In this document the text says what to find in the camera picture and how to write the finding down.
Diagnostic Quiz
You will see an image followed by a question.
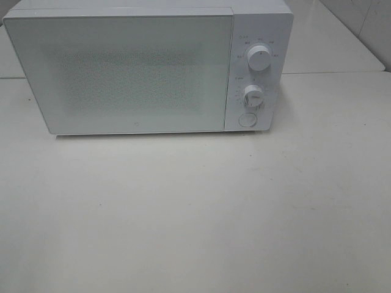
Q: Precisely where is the round door release button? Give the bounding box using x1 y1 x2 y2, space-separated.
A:
239 113 257 128

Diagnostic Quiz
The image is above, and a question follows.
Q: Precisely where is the white timer knob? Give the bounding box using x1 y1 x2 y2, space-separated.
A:
244 85 265 107

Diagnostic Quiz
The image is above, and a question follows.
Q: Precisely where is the white microwave door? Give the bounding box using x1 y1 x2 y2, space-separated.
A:
4 7 233 135

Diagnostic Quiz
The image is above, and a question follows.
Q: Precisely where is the white upper power knob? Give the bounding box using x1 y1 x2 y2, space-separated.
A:
247 44 271 71

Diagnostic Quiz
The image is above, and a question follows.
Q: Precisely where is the white microwave oven body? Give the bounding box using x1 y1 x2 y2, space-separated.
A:
2 1 294 135

